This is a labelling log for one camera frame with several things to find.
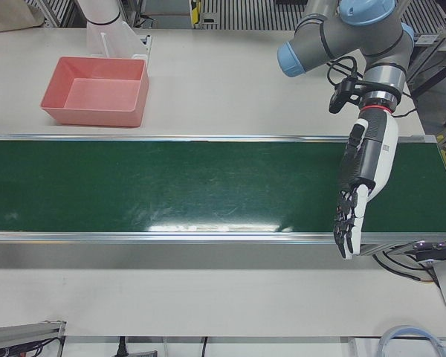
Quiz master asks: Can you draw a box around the pink plastic box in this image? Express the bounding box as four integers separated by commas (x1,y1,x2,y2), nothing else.
39,56,150,129

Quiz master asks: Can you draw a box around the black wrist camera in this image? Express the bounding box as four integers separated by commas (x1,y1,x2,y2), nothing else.
328,76,363,115

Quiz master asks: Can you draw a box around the black device with purple light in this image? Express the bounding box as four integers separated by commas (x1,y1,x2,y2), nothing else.
404,239,446,263

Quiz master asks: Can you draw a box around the aluminium conveyor side rail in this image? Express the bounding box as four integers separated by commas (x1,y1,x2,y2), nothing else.
0,132,438,144
0,230,446,247

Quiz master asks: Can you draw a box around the robot hand grey white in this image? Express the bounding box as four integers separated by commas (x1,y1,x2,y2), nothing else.
332,106,400,260

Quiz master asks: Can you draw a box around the yellow black striped post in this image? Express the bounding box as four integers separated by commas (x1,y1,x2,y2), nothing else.
188,0,204,29

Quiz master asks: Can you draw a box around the beige cloth bag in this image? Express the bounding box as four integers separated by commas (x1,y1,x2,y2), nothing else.
0,0,45,33

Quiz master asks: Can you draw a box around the grey cable bundle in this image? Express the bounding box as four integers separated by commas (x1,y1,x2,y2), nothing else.
371,251,438,283

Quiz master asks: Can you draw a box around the light blue hose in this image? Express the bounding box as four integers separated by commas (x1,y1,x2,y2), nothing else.
378,325,446,357

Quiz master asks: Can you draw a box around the white cylindrical robot base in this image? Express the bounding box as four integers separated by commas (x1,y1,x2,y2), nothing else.
76,0,123,27

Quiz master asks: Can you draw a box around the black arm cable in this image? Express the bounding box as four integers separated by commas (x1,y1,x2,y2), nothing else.
325,55,419,118

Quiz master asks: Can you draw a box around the aluminium profile bar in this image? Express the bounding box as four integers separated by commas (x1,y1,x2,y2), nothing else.
0,320,67,357

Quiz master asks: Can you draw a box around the green conveyor belt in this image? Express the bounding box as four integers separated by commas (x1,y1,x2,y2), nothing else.
0,139,446,234

